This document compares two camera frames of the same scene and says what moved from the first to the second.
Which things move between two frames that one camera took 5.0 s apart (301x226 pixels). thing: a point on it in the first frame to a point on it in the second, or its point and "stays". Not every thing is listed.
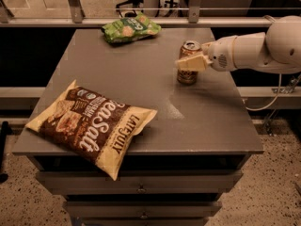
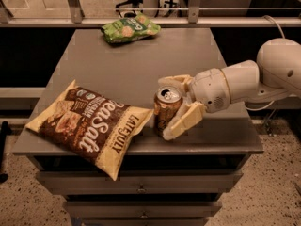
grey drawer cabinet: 190,157 stays
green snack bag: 133,26 stays
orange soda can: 188,49 to 166,100
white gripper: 220,55 to 209,88
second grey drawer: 141,210 stays
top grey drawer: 137,183 stays
